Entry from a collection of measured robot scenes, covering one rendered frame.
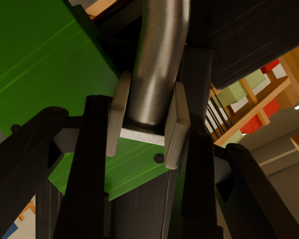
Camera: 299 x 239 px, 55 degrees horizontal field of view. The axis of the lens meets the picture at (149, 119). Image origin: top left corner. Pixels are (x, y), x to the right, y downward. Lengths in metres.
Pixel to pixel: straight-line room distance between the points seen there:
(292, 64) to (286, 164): 6.85
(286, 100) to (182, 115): 4.03
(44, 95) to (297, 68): 0.87
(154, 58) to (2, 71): 0.12
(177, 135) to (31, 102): 0.14
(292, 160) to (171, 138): 7.65
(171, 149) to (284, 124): 9.51
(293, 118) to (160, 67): 9.48
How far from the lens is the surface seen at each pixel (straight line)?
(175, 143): 0.15
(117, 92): 0.17
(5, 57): 0.25
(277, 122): 9.60
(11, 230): 6.46
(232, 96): 3.44
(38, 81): 0.24
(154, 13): 0.18
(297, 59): 1.02
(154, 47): 0.18
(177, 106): 0.17
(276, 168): 7.81
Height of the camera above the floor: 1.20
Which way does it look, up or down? 5 degrees up
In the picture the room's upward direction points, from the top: 148 degrees clockwise
